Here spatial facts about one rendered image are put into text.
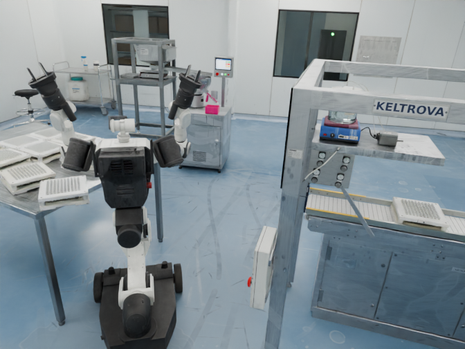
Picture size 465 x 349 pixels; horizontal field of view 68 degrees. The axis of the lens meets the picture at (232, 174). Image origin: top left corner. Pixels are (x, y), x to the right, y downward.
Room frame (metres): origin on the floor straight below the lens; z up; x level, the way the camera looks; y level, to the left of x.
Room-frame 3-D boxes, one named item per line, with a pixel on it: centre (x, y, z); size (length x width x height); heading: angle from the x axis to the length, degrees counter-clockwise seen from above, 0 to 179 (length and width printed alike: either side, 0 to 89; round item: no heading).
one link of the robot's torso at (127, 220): (1.54, 0.53, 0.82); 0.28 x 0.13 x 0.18; 14
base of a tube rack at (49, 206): (1.73, 0.95, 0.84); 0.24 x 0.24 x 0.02; 25
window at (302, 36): (6.65, -1.36, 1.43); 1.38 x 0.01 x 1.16; 82
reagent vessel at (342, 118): (1.79, -0.56, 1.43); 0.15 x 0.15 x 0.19
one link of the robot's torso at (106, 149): (1.57, 0.53, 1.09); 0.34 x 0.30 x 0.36; 104
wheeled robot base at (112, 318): (1.64, 0.55, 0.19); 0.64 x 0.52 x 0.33; 14
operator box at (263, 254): (1.05, -0.14, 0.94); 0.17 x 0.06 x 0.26; 165
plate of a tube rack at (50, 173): (1.90, 1.25, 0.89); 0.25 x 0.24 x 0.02; 137
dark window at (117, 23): (7.13, 1.97, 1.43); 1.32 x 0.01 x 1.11; 82
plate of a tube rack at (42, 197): (1.73, 0.95, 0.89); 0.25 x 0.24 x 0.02; 115
